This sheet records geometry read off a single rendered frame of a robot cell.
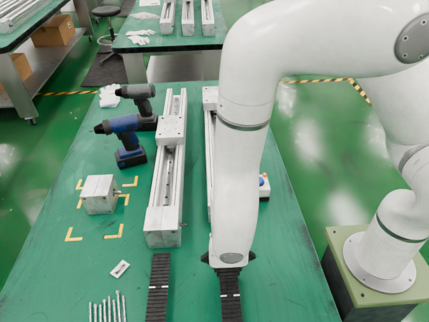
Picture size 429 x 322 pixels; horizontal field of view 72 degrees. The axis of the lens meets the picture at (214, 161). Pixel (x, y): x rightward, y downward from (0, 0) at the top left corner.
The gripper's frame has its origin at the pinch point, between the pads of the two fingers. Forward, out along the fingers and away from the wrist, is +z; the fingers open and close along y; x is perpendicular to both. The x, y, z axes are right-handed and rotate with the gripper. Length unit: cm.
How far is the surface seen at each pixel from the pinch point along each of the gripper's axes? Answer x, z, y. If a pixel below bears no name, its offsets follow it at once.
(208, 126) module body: 63, -5, -3
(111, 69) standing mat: 320, 80, -122
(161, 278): -1.6, 0.7, -18.4
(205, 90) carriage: 88, -9, -4
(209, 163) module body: 38.9, -4.6, -3.9
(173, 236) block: 9.9, -2.3, -15.4
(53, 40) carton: 352, 52, -196
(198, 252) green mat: 7.9, 3.9, -8.3
